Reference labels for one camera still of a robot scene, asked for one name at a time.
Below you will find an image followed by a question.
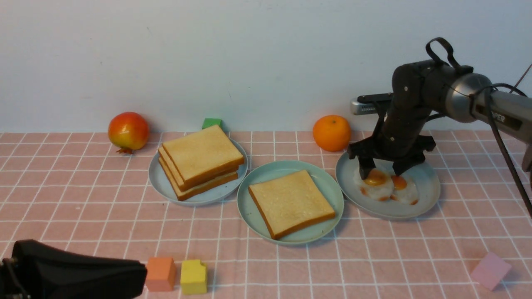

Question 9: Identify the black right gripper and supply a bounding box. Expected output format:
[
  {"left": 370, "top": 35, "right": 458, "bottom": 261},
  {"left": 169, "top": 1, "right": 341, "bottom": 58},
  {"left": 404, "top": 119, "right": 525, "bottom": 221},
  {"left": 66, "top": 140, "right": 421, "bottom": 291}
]
[{"left": 347, "top": 104, "right": 436, "bottom": 180}]

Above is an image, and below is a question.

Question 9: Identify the fried egg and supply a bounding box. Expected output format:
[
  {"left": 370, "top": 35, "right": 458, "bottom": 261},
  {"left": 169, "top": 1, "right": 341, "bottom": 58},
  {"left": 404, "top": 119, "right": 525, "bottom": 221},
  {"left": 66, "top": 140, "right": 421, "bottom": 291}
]
[
  {"left": 390, "top": 174, "right": 419, "bottom": 206},
  {"left": 354, "top": 168, "right": 394, "bottom": 202}
]

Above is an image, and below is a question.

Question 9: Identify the toast slice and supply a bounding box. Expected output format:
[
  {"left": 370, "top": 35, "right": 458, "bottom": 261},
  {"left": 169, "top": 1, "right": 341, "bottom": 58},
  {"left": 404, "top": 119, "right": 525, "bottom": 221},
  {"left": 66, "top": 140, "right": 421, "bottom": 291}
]
[
  {"left": 158, "top": 157, "right": 239, "bottom": 202},
  {"left": 248, "top": 169, "right": 336, "bottom": 240},
  {"left": 161, "top": 126, "right": 245, "bottom": 187},
  {"left": 158, "top": 147, "right": 238, "bottom": 191}
]

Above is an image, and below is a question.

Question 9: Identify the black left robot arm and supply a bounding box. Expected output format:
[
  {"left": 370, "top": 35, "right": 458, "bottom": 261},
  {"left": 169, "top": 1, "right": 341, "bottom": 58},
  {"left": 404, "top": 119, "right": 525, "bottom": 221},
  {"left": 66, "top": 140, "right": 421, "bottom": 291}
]
[{"left": 0, "top": 240, "right": 148, "bottom": 299}]

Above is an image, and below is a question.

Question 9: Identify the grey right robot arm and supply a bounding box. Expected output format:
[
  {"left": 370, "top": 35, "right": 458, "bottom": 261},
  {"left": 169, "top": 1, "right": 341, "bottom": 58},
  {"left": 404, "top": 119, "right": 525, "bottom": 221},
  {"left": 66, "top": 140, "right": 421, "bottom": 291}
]
[{"left": 347, "top": 59, "right": 531, "bottom": 179}]

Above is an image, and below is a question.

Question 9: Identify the grey blue egg plate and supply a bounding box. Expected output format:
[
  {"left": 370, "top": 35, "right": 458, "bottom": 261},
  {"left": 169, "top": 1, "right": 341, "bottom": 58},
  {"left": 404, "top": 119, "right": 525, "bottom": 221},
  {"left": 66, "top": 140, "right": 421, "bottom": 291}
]
[{"left": 335, "top": 152, "right": 441, "bottom": 220}]

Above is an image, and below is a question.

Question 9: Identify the orange fruit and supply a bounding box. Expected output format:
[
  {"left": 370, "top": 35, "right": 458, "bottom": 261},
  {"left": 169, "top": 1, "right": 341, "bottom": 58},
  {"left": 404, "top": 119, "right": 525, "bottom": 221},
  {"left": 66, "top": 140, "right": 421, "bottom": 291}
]
[{"left": 312, "top": 114, "right": 351, "bottom": 152}]

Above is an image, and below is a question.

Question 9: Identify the teal centre plate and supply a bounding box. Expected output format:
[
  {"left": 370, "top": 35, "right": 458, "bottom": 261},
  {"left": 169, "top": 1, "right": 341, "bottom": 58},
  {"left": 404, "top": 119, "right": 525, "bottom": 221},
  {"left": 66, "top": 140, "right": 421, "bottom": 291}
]
[{"left": 237, "top": 160, "right": 344, "bottom": 246}]

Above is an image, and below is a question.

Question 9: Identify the pink cube block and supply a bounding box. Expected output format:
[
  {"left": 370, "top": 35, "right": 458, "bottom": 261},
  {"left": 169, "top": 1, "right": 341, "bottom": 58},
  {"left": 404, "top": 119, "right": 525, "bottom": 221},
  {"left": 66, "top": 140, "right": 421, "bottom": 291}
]
[{"left": 470, "top": 252, "right": 512, "bottom": 291}]

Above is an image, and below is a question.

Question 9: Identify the light blue bread plate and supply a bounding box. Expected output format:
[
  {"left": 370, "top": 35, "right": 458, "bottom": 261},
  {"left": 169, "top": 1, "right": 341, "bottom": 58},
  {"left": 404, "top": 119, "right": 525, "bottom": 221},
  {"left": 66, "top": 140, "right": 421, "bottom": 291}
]
[{"left": 148, "top": 140, "right": 251, "bottom": 206}]

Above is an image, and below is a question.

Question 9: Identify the green cube block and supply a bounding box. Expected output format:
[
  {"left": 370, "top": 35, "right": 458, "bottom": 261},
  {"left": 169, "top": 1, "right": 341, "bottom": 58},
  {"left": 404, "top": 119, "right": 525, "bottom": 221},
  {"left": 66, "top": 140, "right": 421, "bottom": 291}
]
[{"left": 202, "top": 118, "right": 223, "bottom": 130}]

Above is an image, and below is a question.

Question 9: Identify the yellow notched block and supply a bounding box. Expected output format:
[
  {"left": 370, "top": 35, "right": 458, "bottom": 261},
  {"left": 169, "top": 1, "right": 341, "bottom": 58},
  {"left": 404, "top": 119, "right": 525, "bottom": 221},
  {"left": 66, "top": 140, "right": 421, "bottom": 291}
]
[{"left": 180, "top": 260, "right": 208, "bottom": 295}]

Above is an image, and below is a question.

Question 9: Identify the orange cube block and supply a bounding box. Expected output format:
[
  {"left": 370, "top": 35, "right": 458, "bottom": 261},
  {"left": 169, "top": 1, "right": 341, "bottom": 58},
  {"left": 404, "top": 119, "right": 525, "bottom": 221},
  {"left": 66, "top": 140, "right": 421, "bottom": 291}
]
[{"left": 145, "top": 257, "right": 177, "bottom": 293}]

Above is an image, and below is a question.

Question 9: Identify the red yellow pomegranate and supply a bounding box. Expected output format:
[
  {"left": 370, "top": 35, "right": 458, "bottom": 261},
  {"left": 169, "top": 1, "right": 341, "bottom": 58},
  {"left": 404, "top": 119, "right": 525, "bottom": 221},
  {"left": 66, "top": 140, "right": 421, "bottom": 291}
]
[{"left": 108, "top": 112, "right": 150, "bottom": 154}]

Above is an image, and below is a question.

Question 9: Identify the pink checked tablecloth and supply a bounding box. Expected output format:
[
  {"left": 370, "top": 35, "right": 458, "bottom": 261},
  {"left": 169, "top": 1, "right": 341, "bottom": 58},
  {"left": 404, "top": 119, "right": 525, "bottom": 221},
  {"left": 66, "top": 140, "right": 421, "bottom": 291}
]
[{"left": 0, "top": 130, "right": 532, "bottom": 299}]

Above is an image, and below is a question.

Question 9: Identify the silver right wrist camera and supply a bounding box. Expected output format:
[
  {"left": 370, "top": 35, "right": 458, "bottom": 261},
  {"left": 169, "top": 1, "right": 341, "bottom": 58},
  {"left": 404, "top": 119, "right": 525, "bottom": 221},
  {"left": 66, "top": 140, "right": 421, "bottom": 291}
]
[{"left": 350, "top": 93, "right": 393, "bottom": 115}]

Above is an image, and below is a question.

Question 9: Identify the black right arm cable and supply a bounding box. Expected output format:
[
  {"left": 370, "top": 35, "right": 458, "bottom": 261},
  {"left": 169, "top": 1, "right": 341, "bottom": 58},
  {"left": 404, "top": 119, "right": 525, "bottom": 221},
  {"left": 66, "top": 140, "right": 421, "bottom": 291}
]
[{"left": 425, "top": 37, "right": 532, "bottom": 218}]

